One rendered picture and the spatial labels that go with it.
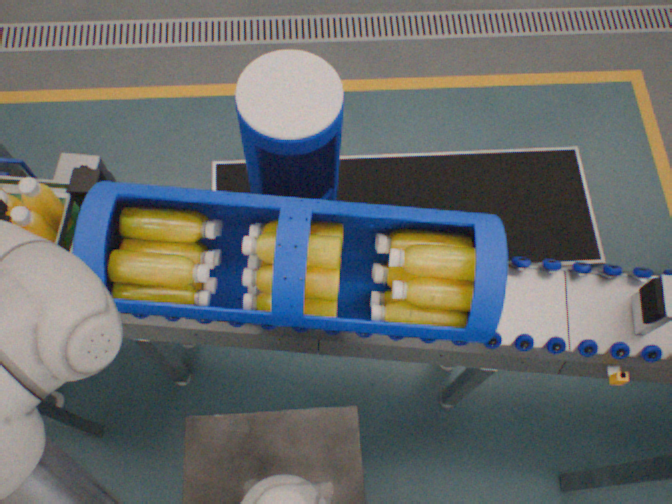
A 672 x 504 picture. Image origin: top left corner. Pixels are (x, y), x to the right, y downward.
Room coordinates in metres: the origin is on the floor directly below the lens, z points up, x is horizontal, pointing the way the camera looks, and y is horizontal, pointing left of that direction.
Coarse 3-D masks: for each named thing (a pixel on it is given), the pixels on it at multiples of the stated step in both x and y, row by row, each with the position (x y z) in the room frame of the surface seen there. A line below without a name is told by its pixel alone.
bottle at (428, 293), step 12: (408, 288) 0.48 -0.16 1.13; (420, 288) 0.47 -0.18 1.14; (432, 288) 0.48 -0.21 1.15; (444, 288) 0.48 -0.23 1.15; (456, 288) 0.48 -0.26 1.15; (468, 288) 0.48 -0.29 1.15; (408, 300) 0.45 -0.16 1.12; (420, 300) 0.45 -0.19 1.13; (432, 300) 0.45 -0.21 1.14; (444, 300) 0.45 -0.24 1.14; (456, 300) 0.46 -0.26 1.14; (468, 300) 0.46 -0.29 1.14
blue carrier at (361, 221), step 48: (96, 192) 0.59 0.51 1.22; (144, 192) 0.61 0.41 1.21; (192, 192) 0.62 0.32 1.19; (96, 240) 0.48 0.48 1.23; (240, 240) 0.61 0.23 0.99; (288, 240) 0.52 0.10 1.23; (480, 240) 0.56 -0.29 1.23; (240, 288) 0.50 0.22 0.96; (288, 288) 0.43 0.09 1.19; (384, 288) 0.53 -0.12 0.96; (480, 288) 0.46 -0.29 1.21; (432, 336) 0.39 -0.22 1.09; (480, 336) 0.39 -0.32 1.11
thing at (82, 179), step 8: (80, 168) 0.76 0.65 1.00; (88, 168) 0.76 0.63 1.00; (72, 176) 0.73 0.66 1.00; (80, 176) 0.74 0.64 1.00; (88, 176) 0.74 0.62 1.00; (96, 176) 0.74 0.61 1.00; (104, 176) 0.76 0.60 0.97; (72, 184) 0.71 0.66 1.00; (80, 184) 0.71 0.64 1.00; (88, 184) 0.72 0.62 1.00; (72, 192) 0.69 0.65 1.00; (80, 192) 0.69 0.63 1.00; (80, 200) 0.69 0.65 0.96
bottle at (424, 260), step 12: (408, 252) 0.54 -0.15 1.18; (420, 252) 0.54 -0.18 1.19; (432, 252) 0.54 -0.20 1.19; (444, 252) 0.54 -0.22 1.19; (456, 252) 0.54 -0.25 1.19; (468, 252) 0.55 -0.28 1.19; (408, 264) 0.51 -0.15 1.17; (420, 264) 0.51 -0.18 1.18; (432, 264) 0.51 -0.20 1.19; (444, 264) 0.52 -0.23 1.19; (456, 264) 0.52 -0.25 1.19; (468, 264) 0.52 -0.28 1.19; (420, 276) 0.50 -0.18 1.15; (432, 276) 0.50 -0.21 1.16; (444, 276) 0.50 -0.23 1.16; (456, 276) 0.50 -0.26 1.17; (468, 276) 0.50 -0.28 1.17
